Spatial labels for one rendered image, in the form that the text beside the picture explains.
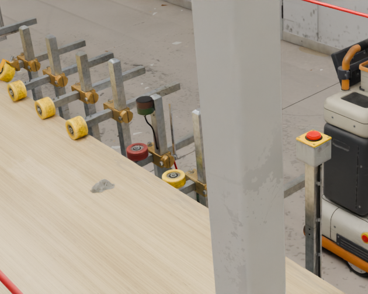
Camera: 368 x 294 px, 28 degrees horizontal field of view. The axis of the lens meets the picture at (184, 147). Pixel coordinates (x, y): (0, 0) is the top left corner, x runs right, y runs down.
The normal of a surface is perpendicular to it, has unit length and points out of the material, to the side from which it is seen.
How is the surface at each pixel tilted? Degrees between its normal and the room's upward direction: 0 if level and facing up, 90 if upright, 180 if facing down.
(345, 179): 90
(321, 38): 90
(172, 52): 0
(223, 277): 90
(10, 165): 0
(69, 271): 0
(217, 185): 90
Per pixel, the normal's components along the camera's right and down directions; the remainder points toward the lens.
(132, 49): -0.08, -0.87
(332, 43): -0.78, 0.37
